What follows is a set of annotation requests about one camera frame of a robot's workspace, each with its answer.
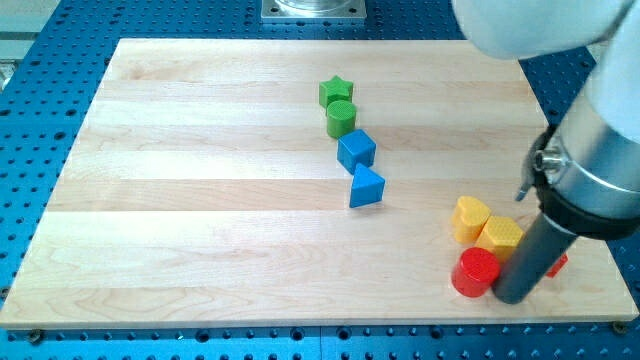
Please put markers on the blue cube block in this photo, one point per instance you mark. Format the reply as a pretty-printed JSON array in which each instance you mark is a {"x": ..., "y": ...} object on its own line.
[{"x": 354, "y": 148}]

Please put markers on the green cylinder block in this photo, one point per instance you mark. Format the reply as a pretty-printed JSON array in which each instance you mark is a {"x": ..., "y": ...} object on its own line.
[{"x": 341, "y": 118}]

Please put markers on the red block behind rod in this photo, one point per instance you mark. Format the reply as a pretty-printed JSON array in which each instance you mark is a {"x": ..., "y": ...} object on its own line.
[{"x": 557, "y": 266}]

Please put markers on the green star block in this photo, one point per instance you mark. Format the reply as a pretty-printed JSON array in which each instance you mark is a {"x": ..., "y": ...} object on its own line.
[{"x": 335, "y": 89}]

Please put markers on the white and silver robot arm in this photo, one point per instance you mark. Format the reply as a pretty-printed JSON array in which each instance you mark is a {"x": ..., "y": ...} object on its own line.
[{"x": 586, "y": 171}]

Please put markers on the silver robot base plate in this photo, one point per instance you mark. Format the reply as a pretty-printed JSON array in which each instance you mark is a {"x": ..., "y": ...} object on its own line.
[{"x": 307, "y": 10}]

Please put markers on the blue triangle block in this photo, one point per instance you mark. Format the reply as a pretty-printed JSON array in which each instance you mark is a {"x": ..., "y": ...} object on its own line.
[{"x": 367, "y": 187}]

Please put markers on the yellow heart block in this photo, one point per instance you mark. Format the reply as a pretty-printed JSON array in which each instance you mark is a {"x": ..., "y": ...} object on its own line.
[{"x": 468, "y": 219}]

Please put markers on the yellow hexagon block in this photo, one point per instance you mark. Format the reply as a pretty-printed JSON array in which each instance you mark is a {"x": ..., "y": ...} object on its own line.
[{"x": 500, "y": 236}]

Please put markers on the light wooden board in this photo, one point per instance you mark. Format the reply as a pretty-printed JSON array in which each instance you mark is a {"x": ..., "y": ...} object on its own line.
[{"x": 204, "y": 191}]

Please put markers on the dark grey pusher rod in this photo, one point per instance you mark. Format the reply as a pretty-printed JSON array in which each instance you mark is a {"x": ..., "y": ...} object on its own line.
[{"x": 541, "y": 247}]

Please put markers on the red cylinder block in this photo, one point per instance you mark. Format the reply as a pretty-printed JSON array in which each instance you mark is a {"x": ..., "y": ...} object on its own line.
[{"x": 475, "y": 272}]

